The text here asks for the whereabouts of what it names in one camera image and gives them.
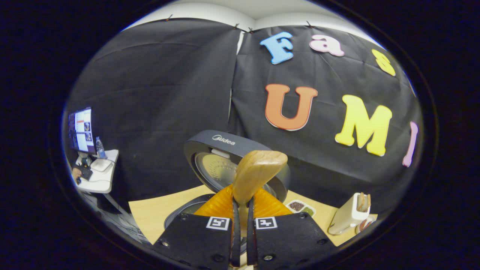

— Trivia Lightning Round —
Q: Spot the wooden spoon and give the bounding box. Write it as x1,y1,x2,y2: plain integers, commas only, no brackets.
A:
232,150,288,240

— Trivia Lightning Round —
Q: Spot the black backdrop cloth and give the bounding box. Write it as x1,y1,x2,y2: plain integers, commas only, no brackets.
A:
66,18,422,218

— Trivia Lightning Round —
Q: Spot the small plate with red food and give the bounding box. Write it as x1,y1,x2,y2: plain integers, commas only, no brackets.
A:
355,216,377,234

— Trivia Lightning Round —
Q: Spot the clear blue-label water bottle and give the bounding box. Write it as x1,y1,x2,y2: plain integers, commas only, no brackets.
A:
95,136,107,159

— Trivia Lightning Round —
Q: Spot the white toaster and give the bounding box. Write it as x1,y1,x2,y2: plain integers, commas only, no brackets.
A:
328,192,372,236

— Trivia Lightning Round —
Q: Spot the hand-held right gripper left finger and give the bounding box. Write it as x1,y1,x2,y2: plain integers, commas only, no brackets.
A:
152,184,241,270

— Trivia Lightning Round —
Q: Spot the white divided bean dish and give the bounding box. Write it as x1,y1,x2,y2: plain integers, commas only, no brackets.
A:
285,199,317,218

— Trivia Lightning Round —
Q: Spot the computer monitor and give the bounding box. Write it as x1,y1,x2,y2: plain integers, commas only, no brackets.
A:
68,107,96,155

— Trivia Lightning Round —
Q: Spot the white tray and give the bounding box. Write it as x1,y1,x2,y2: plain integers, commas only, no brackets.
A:
91,159,113,173

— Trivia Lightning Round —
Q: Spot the white side table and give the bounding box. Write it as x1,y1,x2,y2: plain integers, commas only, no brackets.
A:
72,149,120,194

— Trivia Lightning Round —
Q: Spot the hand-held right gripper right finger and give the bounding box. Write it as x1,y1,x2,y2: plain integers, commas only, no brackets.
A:
246,186,338,270

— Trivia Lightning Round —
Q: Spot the dark grey rice cooker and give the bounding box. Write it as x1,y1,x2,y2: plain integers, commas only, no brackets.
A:
164,130,291,230

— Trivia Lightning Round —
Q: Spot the black keyboard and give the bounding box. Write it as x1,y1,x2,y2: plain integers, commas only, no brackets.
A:
77,164,93,181

